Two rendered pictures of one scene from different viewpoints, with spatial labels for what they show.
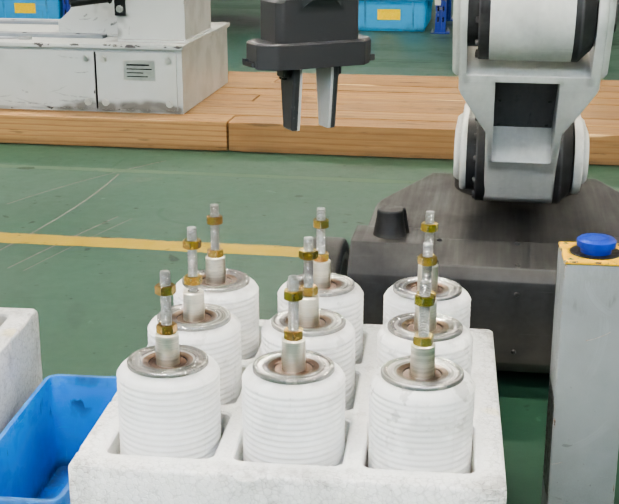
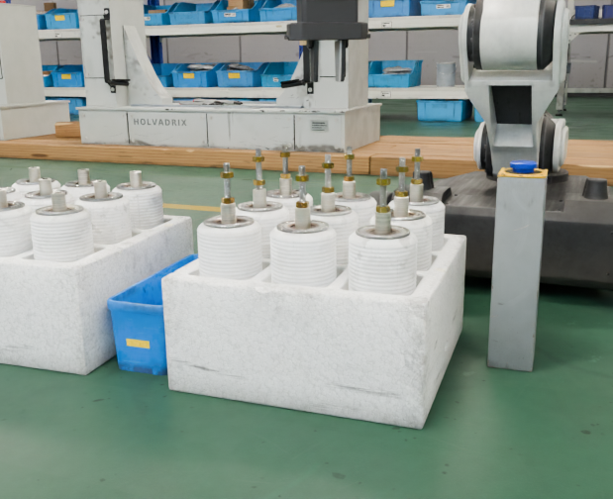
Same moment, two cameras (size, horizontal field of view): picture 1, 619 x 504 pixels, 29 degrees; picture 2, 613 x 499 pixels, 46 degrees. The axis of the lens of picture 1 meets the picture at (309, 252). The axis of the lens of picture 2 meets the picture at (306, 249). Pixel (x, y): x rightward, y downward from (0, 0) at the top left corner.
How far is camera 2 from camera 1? 0.30 m
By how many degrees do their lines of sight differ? 13
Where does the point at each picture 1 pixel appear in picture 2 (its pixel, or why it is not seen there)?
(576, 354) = (506, 240)
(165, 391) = (220, 235)
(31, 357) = (184, 245)
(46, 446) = not seen: hidden behind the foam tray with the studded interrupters
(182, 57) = (345, 118)
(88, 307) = not seen: hidden behind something
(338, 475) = (320, 291)
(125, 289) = not seen: hidden behind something
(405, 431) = (364, 265)
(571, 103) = (540, 99)
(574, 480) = (506, 329)
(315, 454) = (310, 280)
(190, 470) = (231, 284)
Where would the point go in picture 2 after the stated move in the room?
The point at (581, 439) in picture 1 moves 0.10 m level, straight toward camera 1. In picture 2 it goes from (510, 299) to (495, 320)
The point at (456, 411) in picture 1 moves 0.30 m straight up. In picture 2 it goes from (399, 253) to (404, 19)
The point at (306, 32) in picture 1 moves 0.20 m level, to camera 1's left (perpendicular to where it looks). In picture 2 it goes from (321, 15) to (191, 19)
